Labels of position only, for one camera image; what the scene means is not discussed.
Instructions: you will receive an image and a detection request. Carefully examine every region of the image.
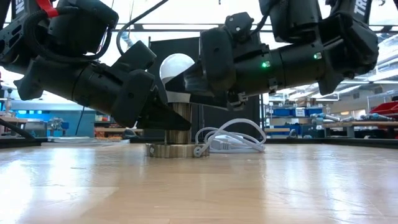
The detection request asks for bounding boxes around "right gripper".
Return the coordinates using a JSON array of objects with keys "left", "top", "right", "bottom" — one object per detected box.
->
[{"left": 164, "top": 27, "right": 282, "bottom": 110}]

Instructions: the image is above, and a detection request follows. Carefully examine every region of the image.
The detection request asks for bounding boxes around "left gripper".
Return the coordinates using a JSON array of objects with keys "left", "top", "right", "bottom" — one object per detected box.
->
[{"left": 73, "top": 63, "right": 191, "bottom": 131}]

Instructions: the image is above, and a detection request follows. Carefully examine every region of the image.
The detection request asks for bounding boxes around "white light bulb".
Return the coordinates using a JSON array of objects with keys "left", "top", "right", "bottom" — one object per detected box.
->
[{"left": 159, "top": 53, "right": 196, "bottom": 103}]

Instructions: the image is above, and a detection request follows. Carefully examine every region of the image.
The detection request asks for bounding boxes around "brass lamp base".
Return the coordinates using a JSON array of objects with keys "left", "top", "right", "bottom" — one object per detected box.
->
[{"left": 145, "top": 101, "right": 210, "bottom": 159}]

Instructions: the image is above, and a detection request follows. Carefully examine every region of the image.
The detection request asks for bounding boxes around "white lamp power cord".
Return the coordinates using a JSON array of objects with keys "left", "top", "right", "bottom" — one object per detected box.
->
[{"left": 193, "top": 118, "right": 267, "bottom": 158}]

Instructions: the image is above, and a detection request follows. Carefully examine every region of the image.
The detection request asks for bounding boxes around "low shelf with orange items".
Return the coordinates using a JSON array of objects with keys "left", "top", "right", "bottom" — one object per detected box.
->
[{"left": 94, "top": 113, "right": 144, "bottom": 139}]

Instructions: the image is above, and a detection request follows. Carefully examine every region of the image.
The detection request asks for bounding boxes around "small wooden table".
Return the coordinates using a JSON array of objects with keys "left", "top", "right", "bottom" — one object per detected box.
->
[{"left": 0, "top": 116, "right": 29, "bottom": 131}]

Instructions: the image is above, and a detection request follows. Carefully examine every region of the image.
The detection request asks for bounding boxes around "long wooden workbench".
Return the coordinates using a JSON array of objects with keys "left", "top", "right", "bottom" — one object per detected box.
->
[{"left": 323, "top": 120, "right": 398, "bottom": 138}]

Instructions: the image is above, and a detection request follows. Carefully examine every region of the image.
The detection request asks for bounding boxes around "red storage bin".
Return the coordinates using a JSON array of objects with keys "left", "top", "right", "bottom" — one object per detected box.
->
[{"left": 369, "top": 101, "right": 398, "bottom": 119}]

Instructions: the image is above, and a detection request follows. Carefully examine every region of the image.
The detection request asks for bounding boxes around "black overhead frame beam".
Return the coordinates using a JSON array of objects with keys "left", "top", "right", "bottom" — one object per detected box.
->
[{"left": 114, "top": 22, "right": 398, "bottom": 34}]

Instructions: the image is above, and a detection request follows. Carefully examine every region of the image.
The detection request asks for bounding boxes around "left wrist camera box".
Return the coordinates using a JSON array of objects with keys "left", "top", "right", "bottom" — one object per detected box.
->
[{"left": 111, "top": 40, "right": 157, "bottom": 74}]

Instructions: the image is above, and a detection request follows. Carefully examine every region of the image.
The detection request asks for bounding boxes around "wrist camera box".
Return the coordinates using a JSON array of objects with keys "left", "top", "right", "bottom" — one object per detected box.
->
[
  {"left": 111, "top": 40, "right": 157, "bottom": 74},
  {"left": 224, "top": 12, "right": 255, "bottom": 43}
]

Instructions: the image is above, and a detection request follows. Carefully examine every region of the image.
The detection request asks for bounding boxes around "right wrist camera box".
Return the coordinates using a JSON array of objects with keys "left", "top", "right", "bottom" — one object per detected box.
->
[{"left": 224, "top": 12, "right": 255, "bottom": 43}]

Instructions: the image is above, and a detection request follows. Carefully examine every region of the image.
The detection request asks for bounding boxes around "hanging black cable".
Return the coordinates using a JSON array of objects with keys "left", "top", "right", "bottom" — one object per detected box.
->
[{"left": 75, "top": 105, "right": 86, "bottom": 136}]

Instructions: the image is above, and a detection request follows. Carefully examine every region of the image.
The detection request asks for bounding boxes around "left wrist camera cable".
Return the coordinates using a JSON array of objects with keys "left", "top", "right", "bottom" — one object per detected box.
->
[{"left": 116, "top": 0, "right": 169, "bottom": 55}]

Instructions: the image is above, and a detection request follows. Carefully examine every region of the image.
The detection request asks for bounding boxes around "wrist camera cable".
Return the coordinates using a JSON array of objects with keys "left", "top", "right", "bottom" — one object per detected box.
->
[
  {"left": 250, "top": 12, "right": 271, "bottom": 35},
  {"left": 116, "top": 0, "right": 169, "bottom": 55}
]

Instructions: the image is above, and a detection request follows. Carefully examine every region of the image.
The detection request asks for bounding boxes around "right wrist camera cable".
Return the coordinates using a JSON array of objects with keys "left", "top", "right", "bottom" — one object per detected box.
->
[{"left": 250, "top": 12, "right": 271, "bottom": 35}]

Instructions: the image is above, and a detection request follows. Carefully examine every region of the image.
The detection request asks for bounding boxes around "red strap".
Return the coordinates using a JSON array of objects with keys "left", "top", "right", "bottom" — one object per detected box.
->
[{"left": 35, "top": 0, "right": 60, "bottom": 19}]

